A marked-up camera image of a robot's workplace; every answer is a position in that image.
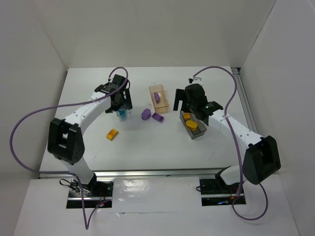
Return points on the purple oval lego piece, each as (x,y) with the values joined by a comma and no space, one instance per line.
(146,114)

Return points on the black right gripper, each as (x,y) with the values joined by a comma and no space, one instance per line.
(182,97)

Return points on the aluminium rail front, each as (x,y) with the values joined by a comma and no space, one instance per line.
(157,173)

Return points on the yellow oval lego piece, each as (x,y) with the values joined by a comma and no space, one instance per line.
(192,125)

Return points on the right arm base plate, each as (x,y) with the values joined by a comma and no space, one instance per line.
(214,193)

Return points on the aluminium rail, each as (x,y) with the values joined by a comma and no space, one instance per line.
(157,173)
(244,99)

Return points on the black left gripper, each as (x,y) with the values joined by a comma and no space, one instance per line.
(122,104)

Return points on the dark smoky plastic container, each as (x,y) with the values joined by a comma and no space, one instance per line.
(200,131)

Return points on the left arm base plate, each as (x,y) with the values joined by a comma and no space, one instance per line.
(102,195)

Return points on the purple lego brick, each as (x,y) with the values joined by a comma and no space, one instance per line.
(158,117)
(157,97)

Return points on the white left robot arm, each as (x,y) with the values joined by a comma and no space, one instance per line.
(65,141)

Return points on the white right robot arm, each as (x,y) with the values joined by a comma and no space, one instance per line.
(258,156)

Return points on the orange translucent plastic container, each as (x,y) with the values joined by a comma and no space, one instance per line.
(162,106)

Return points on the long teal lego brick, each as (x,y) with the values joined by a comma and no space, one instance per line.
(122,115)

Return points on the clear plastic container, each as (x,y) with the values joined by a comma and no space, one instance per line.
(128,112)

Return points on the aluminium rail right side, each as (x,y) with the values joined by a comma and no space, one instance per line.
(244,99)

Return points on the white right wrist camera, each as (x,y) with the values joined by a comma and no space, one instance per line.
(195,80)

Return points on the yellow curved lego brick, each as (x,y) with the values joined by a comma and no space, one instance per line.
(112,134)

